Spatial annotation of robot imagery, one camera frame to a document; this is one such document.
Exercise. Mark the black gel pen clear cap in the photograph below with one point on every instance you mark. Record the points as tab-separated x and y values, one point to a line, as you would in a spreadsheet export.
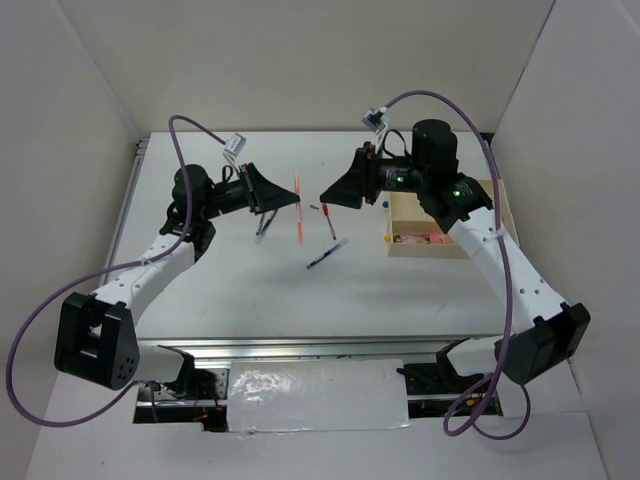
261	238

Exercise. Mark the red gel pen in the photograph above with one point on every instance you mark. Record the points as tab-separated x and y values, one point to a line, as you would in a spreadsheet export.
329	222

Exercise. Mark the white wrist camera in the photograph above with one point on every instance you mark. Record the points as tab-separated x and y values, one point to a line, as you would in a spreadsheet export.
234	146
376	121

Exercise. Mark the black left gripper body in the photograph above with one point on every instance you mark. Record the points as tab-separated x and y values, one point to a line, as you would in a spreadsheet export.
245	182

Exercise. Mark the wooden compartment tray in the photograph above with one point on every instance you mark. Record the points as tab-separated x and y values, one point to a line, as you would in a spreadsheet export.
405	216

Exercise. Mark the silver foil sheet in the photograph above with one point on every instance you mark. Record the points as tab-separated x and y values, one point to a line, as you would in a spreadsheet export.
320	395

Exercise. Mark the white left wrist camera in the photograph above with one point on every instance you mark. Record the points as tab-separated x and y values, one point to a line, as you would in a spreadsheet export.
234	146

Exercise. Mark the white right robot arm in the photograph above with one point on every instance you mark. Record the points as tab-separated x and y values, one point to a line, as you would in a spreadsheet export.
544	329

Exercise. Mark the blue refill pen clear cap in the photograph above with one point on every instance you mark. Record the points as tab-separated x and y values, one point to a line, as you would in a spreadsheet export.
340	244

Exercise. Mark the blue capped gel pen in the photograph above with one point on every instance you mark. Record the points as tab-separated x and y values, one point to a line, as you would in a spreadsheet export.
264	223

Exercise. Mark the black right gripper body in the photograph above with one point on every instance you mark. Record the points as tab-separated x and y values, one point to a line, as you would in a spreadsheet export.
374	172

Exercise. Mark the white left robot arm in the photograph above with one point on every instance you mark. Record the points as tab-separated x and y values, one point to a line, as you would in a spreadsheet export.
96	339

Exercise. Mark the aluminium frame rail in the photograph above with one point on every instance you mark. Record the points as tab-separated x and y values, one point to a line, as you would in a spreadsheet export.
249	300

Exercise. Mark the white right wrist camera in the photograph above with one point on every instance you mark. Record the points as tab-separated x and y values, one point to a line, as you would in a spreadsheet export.
376	121

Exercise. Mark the pink capped marker bottle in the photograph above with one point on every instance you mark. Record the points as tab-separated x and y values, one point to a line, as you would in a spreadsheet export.
420	239

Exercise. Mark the orange highlighter pen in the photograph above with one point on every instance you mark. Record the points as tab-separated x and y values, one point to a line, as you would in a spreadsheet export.
300	225

